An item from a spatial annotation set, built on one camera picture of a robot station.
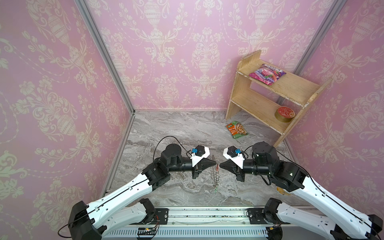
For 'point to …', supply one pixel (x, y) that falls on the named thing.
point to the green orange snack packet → (236, 129)
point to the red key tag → (217, 167)
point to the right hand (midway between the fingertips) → (222, 164)
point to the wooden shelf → (278, 105)
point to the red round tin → (284, 114)
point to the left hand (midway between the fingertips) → (214, 165)
